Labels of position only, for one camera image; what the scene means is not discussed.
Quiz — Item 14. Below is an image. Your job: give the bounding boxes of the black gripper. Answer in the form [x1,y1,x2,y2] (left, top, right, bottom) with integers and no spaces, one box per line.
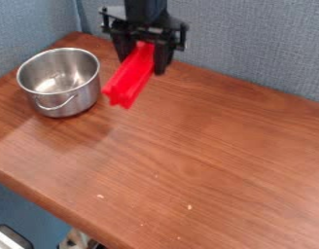
[99,0,189,76]

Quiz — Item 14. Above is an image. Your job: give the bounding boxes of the red plastic block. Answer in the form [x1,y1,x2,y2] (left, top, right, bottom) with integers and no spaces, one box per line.
[101,42,154,109]

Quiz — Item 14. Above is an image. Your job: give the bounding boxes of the metal pot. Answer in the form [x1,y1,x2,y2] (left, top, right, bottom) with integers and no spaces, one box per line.
[17,48,101,118]

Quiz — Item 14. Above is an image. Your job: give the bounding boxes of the grey device below table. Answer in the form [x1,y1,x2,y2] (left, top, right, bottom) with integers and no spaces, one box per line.
[0,225,33,249]

